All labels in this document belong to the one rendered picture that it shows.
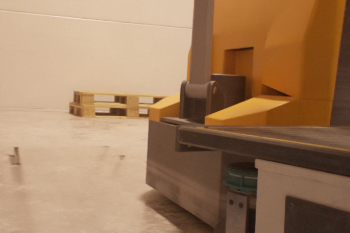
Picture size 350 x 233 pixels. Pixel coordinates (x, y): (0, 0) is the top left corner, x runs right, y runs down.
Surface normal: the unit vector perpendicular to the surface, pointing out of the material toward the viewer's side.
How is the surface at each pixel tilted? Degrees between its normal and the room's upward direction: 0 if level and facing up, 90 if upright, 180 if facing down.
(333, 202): 90
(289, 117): 90
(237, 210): 90
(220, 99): 90
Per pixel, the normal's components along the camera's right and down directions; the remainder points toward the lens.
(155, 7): 0.33, 0.05
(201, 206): -0.94, -0.04
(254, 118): -0.44, 0.00
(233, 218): -0.82, -0.02
